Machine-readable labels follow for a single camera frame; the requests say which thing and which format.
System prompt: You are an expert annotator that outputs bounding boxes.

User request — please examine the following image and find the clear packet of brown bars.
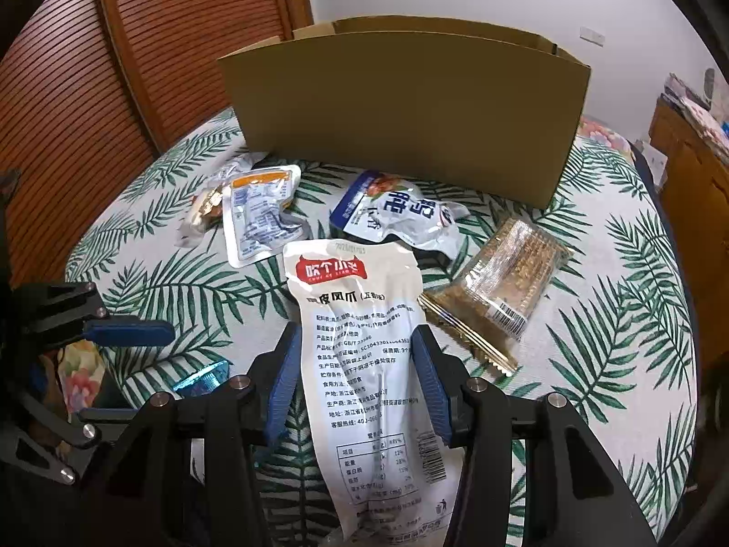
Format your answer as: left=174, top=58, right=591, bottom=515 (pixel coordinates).
left=417, top=217, right=576, bottom=378

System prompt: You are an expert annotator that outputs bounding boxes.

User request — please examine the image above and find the white and orange snack packet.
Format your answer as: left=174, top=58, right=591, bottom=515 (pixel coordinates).
left=221, top=163, right=312, bottom=268

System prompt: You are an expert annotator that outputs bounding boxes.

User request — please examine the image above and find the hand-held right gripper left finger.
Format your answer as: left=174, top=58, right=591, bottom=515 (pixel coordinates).
left=85, top=324, right=304, bottom=547

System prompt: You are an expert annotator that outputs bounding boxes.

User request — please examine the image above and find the brown cardboard box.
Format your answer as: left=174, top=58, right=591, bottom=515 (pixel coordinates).
left=216, top=16, right=593, bottom=210

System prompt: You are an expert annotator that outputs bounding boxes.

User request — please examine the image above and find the pile of papers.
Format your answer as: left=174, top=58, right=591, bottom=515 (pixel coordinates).
left=662, top=70, right=729, bottom=146

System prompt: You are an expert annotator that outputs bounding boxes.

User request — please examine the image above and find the blue candy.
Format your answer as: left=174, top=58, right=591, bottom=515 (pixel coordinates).
left=172, top=359, right=232, bottom=399

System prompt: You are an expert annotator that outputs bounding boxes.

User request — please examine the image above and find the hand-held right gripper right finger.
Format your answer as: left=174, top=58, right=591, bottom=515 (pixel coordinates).
left=410, top=324, right=656, bottom=547

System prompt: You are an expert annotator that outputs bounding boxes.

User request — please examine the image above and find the leaf print bed sheet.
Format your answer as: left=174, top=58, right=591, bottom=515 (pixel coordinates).
left=64, top=105, right=703, bottom=547

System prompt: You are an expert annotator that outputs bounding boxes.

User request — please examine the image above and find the wooden cabinet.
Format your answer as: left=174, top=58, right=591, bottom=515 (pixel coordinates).
left=648, top=96, right=729, bottom=303

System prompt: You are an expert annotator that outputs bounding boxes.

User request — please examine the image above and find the floral pillow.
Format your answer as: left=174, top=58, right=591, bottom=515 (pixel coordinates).
left=576, top=115, right=634, bottom=150

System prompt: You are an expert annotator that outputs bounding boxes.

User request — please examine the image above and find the floral cloth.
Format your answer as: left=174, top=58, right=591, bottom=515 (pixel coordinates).
left=56, top=341, right=107, bottom=418

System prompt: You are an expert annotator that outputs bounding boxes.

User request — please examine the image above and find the white and blue snack packet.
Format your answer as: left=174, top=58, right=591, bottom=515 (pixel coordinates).
left=329, top=169, right=471, bottom=266

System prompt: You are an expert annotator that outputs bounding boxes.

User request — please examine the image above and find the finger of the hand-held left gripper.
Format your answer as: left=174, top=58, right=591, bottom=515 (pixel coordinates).
left=12, top=281, right=176, bottom=355
left=10, top=408, right=139, bottom=484

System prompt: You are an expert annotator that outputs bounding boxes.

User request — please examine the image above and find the clear packet of nuts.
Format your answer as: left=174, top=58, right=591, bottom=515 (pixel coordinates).
left=173, top=151, right=270, bottom=249

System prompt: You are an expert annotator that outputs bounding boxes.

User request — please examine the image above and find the long white snack packet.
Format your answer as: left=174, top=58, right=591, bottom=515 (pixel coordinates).
left=283, top=238, right=466, bottom=547

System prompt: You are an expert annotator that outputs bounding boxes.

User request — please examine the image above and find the wooden louvered door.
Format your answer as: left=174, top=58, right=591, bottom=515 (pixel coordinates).
left=90, top=0, right=315, bottom=156
left=0, top=0, right=163, bottom=289

